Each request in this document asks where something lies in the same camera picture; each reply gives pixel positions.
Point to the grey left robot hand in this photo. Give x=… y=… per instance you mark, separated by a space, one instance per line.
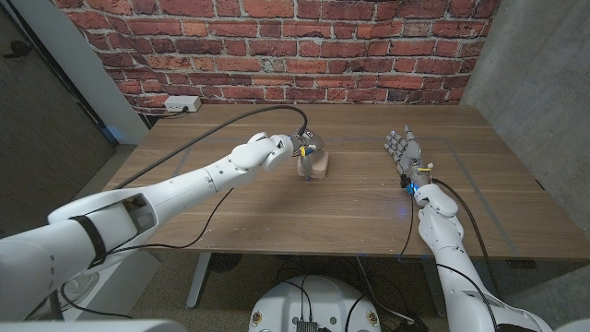
x=311 y=140

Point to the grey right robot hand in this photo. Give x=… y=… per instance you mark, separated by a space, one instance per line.
x=410 y=157

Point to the light wooden block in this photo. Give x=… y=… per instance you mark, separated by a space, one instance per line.
x=321 y=166

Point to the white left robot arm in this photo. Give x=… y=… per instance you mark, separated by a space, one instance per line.
x=193 y=184

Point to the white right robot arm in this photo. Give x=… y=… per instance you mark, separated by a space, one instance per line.
x=442 y=230

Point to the red brick printed backdrop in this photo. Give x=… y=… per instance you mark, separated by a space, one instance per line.
x=322 y=37

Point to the grey table leg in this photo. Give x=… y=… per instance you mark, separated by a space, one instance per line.
x=428 y=281

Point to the white power strip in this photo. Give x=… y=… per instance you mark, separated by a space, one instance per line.
x=182 y=102

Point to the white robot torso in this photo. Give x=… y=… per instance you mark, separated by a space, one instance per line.
x=322 y=299

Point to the white table leg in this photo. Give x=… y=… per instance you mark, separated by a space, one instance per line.
x=199 y=279

